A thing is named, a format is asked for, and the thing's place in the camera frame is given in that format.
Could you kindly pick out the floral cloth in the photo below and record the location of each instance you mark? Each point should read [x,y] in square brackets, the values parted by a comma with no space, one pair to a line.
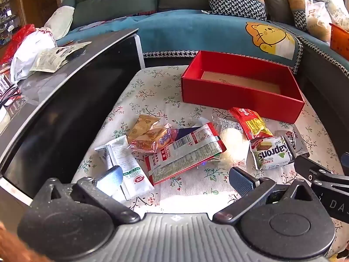
[152,92]

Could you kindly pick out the red cardboard box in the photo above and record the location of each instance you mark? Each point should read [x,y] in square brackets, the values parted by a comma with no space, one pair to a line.
[218,92]

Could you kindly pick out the white red print plastic bag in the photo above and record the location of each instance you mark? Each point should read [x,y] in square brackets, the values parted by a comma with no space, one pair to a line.
[30,51]

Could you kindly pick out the small tan houndstooth cushion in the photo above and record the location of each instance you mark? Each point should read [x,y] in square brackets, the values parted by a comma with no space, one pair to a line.
[298,11]

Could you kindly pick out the teal bear print sofa cover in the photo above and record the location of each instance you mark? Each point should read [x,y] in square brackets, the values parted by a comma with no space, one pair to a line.
[190,32]

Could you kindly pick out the tan biscuit packet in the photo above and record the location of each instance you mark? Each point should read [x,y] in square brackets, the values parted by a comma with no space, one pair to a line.
[141,127]

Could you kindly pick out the white snack packet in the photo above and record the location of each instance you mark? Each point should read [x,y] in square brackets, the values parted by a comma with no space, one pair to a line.
[131,169]

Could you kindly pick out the person's left forearm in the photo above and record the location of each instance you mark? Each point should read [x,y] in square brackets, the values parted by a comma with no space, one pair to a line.
[13,248]

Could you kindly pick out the white snack pouch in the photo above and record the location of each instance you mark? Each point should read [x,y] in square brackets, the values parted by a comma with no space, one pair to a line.
[54,57]

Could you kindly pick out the teal sofa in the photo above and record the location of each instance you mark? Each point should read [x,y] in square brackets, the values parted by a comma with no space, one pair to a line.
[114,2]

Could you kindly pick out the green white wafer packet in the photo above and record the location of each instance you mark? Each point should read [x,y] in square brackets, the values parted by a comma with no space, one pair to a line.
[272,152]

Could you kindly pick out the black eyeglasses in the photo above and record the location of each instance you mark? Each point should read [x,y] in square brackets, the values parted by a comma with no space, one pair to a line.
[11,97]

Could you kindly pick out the black glass coffee table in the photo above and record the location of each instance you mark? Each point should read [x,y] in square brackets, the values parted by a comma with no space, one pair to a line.
[68,101]

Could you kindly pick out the clear rice cracker packet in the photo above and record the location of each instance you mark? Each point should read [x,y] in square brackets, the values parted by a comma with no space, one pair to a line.
[231,142]

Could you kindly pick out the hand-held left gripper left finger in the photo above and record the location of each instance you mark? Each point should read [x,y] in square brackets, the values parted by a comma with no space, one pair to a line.
[111,176]

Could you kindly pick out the clear orange bread packet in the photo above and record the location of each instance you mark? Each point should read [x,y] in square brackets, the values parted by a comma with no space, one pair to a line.
[150,142]

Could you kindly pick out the pale green white bag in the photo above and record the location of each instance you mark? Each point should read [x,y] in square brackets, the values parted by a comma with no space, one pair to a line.
[60,21]

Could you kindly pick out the large red white packet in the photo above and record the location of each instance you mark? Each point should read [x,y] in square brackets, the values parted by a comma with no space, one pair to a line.
[180,158]

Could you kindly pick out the red yellow snack packet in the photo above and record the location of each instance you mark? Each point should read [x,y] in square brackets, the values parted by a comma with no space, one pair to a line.
[253,125]

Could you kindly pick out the wooden cabinet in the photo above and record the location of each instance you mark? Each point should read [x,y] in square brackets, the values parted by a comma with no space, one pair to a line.
[30,0]

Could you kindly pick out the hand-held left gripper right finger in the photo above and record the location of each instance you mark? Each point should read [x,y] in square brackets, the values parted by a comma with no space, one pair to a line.
[241,181]

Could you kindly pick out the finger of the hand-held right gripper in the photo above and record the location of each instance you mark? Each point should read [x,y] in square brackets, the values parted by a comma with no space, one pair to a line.
[345,160]
[308,167]

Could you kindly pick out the grey silver snack packet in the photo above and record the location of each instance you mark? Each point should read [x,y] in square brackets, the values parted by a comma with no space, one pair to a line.
[297,142]

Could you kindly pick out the orange plastic basket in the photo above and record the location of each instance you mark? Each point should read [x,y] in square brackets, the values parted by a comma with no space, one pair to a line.
[339,41]

